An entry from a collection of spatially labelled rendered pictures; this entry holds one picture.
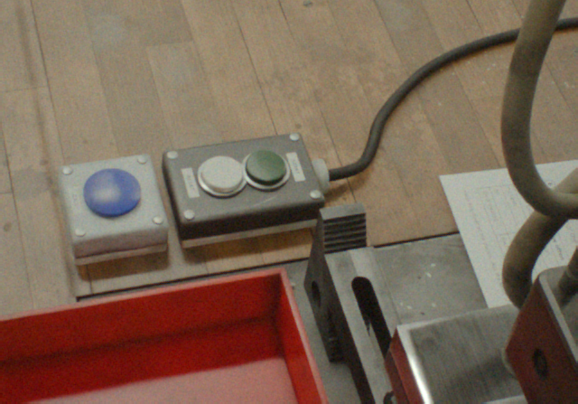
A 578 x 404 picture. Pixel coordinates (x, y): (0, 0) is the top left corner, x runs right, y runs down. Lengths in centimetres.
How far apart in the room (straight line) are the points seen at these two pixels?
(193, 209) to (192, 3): 24
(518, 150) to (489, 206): 52
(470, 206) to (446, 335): 36
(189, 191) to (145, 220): 4
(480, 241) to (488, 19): 24
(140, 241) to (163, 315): 7
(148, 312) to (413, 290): 20
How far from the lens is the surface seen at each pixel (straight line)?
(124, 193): 85
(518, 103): 39
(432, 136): 96
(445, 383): 56
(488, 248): 90
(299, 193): 87
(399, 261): 88
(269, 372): 81
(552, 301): 43
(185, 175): 87
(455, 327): 57
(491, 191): 94
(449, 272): 89
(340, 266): 78
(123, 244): 85
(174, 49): 99
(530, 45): 37
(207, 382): 81
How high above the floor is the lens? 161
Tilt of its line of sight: 52 degrees down
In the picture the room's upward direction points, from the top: 10 degrees clockwise
